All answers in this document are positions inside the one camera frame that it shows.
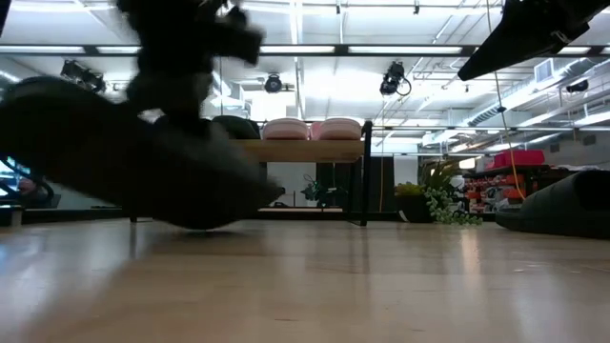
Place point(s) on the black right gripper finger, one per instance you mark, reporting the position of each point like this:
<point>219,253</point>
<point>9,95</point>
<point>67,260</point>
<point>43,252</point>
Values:
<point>510,52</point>

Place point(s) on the storage rack with orange items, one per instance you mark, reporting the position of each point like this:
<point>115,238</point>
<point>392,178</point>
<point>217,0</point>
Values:
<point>500,190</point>

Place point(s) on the black panel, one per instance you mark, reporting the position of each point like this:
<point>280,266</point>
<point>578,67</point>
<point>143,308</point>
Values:
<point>381,183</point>

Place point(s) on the black plant pot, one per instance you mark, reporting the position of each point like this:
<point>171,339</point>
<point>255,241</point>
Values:
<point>412,207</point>

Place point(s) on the small green plant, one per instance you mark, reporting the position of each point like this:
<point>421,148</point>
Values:
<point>320,191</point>

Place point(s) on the black overhead frame bar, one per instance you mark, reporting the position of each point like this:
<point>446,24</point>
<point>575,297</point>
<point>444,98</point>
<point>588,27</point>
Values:
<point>343,49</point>

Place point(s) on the green trailing plant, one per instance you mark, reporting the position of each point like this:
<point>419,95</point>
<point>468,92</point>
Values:
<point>448,205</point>

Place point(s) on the black ceiling spotlight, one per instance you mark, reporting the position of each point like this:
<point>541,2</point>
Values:
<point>83,76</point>
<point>273,84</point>
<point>577,86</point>
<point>393,78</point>

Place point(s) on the wooden shelf with black frame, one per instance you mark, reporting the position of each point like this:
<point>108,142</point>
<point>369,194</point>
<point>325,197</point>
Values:
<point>310,150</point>

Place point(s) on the white ceiling air vent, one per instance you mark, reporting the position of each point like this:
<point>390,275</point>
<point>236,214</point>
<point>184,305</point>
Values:
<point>544,70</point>

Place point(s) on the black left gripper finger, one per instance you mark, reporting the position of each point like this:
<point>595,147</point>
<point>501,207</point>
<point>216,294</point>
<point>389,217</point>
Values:
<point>169,95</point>

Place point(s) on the pink slide sandal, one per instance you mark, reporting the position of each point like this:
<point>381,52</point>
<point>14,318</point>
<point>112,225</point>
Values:
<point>339,129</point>
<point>286,129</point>

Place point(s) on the red plastic bin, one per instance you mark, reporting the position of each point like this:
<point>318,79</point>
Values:
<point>519,158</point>

